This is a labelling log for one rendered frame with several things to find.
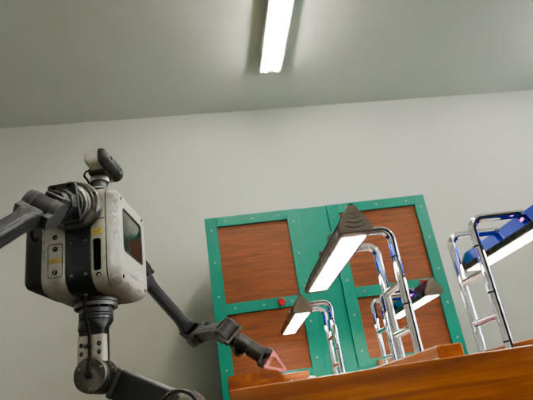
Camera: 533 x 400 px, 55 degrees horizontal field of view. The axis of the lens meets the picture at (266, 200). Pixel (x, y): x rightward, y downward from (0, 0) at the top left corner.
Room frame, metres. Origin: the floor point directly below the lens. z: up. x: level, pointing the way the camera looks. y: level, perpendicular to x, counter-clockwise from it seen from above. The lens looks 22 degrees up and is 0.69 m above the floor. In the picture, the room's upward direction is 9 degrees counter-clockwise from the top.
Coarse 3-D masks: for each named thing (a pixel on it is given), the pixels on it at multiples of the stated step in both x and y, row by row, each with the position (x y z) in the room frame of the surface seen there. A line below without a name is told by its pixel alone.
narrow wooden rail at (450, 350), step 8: (448, 344) 1.08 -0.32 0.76; (456, 344) 1.08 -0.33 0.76; (416, 352) 1.20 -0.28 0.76; (424, 352) 1.15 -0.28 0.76; (432, 352) 1.10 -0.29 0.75; (440, 352) 1.08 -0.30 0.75; (448, 352) 1.08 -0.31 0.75; (456, 352) 1.08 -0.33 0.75; (400, 360) 1.32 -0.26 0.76; (408, 360) 1.26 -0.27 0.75; (416, 360) 1.20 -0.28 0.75; (424, 360) 1.16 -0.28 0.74
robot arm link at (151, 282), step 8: (152, 272) 2.06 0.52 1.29; (152, 280) 2.07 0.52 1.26; (152, 288) 2.08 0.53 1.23; (160, 288) 2.10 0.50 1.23; (152, 296) 2.11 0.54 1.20; (160, 296) 2.11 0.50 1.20; (168, 296) 2.13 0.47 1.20; (160, 304) 2.13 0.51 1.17; (168, 304) 2.14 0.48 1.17; (168, 312) 2.16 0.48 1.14; (176, 312) 2.17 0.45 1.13; (176, 320) 2.19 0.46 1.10; (184, 320) 2.20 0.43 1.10; (184, 328) 2.21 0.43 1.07; (192, 328) 2.28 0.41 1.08; (184, 336) 2.24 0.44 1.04; (192, 336) 2.19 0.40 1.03
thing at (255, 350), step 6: (252, 342) 1.86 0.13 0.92; (252, 348) 1.86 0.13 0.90; (258, 348) 1.86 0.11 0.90; (264, 348) 1.87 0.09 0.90; (246, 354) 1.87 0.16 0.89; (252, 354) 1.86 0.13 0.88; (258, 354) 1.86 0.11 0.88; (264, 354) 1.88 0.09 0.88; (258, 360) 1.87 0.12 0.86; (264, 360) 1.89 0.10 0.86
